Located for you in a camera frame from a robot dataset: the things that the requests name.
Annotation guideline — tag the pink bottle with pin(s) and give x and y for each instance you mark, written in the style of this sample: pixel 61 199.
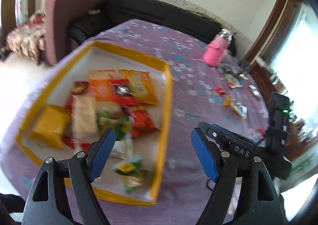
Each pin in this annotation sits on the pink bottle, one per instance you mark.
pixel 213 52

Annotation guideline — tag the orange cracker packet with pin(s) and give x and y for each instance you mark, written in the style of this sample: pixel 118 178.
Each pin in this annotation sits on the orange cracker packet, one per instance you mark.
pixel 99 89

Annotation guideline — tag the red-orange chips packet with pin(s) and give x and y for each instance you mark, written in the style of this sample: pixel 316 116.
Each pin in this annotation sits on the red-orange chips packet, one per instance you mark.
pixel 140 119

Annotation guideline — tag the purple floral bedsheet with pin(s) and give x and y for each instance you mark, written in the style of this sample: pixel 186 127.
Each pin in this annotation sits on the purple floral bedsheet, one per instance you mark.
pixel 188 105

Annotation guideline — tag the beige cracker packet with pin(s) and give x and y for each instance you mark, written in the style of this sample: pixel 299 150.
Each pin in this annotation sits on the beige cracker packet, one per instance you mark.
pixel 84 118

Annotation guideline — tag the small yellow packet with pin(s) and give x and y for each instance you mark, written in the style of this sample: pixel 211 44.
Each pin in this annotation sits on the small yellow packet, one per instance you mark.
pixel 227 100

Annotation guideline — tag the large yellow-orange snack packet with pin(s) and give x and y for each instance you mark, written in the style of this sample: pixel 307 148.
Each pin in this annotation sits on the large yellow-orange snack packet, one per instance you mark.
pixel 141 86

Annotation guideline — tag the red packet with silver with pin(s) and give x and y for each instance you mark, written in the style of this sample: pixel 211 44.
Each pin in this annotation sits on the red packet with silver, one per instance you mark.
pixel 124 94

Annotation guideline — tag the small white object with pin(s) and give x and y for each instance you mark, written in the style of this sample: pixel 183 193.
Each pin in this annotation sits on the small white object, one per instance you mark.
pixel 94 12

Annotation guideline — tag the green yellow snack packet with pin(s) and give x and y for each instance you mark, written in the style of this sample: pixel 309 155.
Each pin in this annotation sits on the green yellow snack packet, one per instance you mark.
pixel 130 172

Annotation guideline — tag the black sofa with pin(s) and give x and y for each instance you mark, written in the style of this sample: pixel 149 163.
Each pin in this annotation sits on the black sofa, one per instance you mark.
pixel 149 14

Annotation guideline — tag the small red packet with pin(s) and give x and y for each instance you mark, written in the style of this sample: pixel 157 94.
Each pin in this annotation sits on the small red packet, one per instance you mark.
pixel 260 132
pixel 220 91

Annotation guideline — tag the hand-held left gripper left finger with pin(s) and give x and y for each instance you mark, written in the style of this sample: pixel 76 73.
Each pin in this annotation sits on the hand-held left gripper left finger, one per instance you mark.
pixel 101 155

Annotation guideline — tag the yellow cardboard box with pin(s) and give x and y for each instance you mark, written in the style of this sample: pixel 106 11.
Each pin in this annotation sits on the yellow cardboard box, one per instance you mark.
pixel 164 140

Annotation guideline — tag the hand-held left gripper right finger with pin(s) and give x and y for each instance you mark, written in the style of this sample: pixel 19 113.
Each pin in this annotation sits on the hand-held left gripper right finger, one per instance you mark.
pixel 205 158

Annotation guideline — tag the maroon armchair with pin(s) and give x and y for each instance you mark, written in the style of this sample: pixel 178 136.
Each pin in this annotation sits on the maroon armchair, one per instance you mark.
pixel 57 24

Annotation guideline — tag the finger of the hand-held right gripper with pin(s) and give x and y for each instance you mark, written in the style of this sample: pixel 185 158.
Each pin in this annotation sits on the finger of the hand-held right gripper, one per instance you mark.
pixel 223 135

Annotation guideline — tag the plain yellow snack packet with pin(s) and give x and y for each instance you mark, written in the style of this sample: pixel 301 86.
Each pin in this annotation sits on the plain yellow snack packet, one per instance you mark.
pixel 49 125

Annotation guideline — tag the wooden door frame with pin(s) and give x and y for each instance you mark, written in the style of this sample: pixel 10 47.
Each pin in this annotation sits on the wooden door frame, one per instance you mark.
pixel 273 29

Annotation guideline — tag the white red packet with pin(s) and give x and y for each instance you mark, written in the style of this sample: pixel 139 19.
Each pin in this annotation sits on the white red packet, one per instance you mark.
pixel 232 79

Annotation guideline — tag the white green bag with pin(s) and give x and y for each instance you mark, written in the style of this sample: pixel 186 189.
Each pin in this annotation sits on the white green bag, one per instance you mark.
pixel 300 165

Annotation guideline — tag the dark red snack packet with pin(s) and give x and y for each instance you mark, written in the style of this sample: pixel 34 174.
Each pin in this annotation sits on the dark red snack packet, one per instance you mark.
pixel 79 88

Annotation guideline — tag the white snack packet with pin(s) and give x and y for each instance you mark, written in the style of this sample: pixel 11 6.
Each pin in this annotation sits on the white snack packet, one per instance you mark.
pixel 123 149

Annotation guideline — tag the brown patterned cloth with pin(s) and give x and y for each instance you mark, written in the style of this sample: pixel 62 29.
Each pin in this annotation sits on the brown patterned cloth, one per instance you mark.
pixel 24 38

